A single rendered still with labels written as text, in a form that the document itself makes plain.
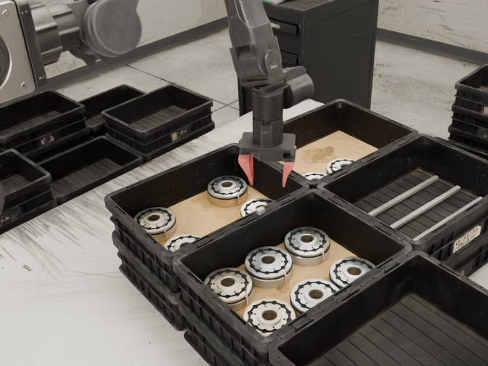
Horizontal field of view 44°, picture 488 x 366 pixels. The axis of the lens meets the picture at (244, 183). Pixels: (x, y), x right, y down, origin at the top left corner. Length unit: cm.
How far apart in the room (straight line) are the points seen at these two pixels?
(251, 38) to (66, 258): 87
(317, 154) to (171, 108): 125
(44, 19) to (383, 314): 83
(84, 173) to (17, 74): 184
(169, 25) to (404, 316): 406
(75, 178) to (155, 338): 136
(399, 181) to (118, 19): 99
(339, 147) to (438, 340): 75
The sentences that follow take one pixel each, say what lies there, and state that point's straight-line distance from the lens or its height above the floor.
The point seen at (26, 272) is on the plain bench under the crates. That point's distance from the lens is 166.
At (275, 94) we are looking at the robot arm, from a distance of 108.
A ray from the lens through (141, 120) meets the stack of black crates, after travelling 278.
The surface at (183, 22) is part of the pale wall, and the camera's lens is 512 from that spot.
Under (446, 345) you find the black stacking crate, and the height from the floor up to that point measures 83.
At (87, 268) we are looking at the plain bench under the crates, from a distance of 161.
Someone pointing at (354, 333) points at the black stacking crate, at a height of 83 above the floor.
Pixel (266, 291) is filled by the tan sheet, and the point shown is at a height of 83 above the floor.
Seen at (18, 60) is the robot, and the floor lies 144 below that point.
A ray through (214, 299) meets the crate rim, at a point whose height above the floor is 93.
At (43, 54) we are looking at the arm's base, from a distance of 84.
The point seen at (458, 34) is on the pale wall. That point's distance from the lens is 476.
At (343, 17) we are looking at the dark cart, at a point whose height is 80.
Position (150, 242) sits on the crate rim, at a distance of 128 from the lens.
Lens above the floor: 171
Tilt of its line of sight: 33 degrees down
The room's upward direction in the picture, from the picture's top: 3 degrees counter-clockwise
